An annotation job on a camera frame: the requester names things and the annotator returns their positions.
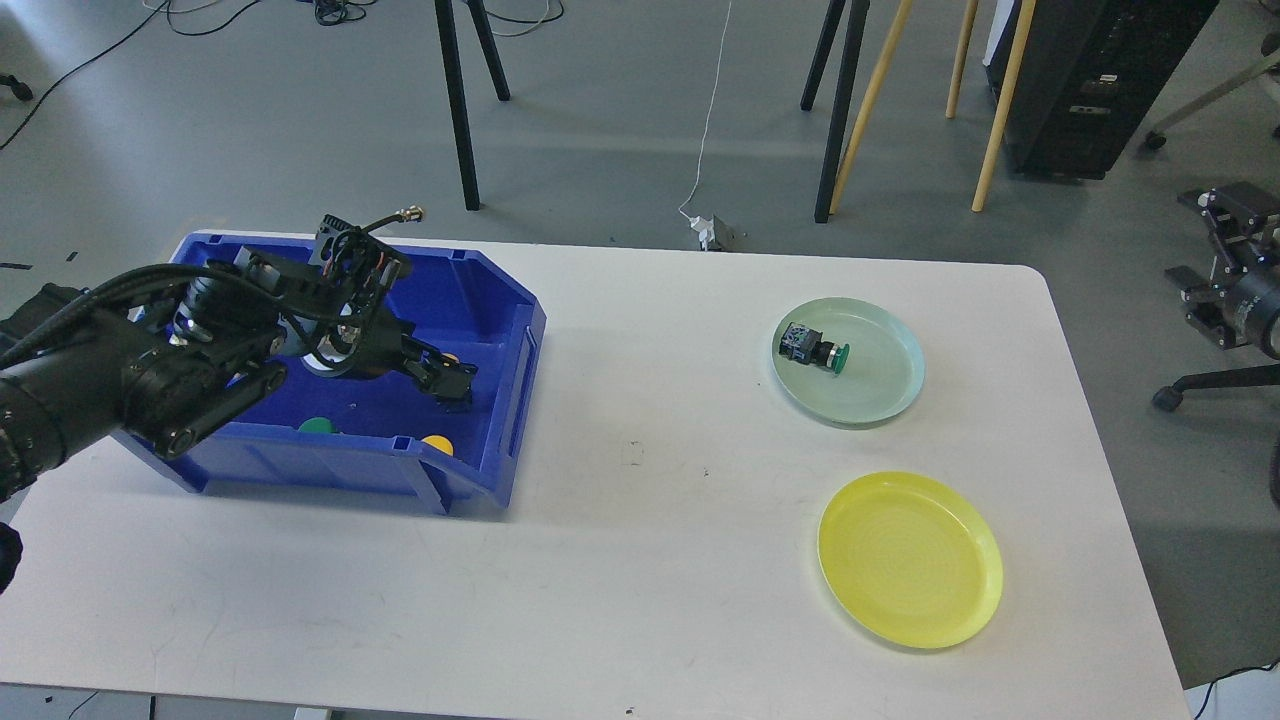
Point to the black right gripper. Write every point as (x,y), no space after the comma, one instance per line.
(1240,304)

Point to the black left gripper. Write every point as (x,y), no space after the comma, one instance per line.
(334,306)

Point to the green push button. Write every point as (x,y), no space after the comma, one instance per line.
(806,346)

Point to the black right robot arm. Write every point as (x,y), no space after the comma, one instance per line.
(1237,303)

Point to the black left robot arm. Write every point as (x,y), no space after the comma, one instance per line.
(172,352)

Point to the yellow button front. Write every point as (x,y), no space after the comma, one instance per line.
(439,443)

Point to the green button front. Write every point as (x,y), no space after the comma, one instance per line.
(318,425)

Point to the light green plate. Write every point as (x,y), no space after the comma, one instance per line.
(883,377)

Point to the yellow plate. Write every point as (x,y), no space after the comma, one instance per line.
(910,560)

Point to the black office chair base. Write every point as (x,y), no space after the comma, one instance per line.
(1168,398)

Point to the white power adapter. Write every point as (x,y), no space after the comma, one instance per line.
(713,235)

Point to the wooden stand leg middle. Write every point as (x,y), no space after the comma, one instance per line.
(962,48)

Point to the black tripod leg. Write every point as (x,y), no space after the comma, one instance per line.
(446,26)

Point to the black stand leg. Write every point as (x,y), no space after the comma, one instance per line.
(851,17)

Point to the wooden stand leg left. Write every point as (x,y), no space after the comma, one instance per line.
(868,102)

